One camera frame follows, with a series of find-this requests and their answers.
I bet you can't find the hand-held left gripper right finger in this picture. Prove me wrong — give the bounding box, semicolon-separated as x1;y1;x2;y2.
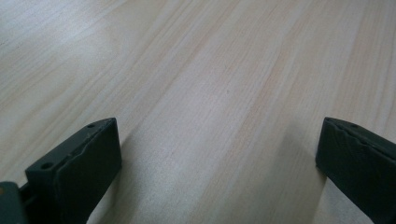
315;116;396;224

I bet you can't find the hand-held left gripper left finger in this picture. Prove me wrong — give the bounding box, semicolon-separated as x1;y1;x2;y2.
24;117;123;224

